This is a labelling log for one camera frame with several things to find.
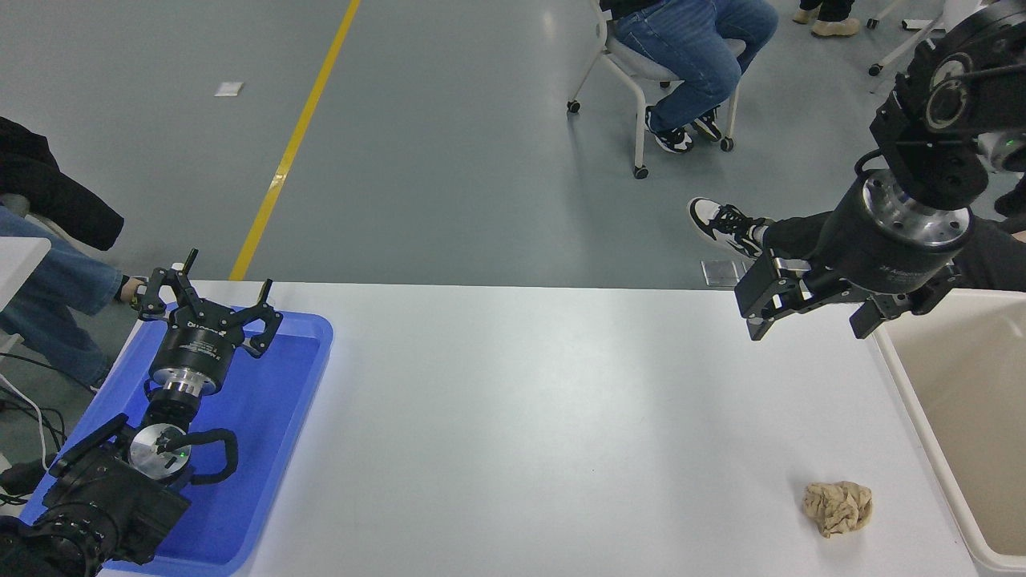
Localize blue plastic tray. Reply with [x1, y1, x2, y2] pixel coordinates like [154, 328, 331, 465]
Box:
[18, 303, 334, 576]

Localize tan paper ball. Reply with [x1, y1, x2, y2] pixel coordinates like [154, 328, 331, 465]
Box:
[804, 480, 874, 539]

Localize person beside small white table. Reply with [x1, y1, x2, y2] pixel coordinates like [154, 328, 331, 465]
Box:
[0, 116, 150, 393]

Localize black cable bundle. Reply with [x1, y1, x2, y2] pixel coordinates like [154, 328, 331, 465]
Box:
[0, 351, 71, 451]

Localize white caster chair base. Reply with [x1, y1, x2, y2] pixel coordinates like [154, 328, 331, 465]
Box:
[866, 0, 948, 78]

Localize person with outstretched leg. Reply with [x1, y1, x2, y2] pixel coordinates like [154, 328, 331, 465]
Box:
[687, 172, 1026, 293]

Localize small black floor object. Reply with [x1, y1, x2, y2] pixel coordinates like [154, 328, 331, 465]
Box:
[0, 454, 59, 495]

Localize standing person in tan shoes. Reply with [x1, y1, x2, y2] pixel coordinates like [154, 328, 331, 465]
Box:
[792, 0, 862, 38]

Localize white wheeled chair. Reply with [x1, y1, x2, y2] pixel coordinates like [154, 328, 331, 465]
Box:
[567, 0, 748, 180]

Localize white cable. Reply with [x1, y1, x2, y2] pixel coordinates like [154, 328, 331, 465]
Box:
[0, 373, 50, 470]

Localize large pale bin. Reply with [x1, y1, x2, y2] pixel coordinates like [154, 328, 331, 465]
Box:
[872, 288, 1026, 576]

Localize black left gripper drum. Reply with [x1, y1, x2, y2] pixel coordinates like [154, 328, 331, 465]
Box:
[151, 308, 246, 387]

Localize person seated on white chair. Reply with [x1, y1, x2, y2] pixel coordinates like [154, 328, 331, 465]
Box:
[600, 0, 780, 155]

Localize small white table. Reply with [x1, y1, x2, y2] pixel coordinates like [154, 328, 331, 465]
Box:
[0, 236, 51, 313]

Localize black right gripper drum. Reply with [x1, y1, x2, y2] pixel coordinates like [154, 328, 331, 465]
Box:
[810, 180, 963, 294]

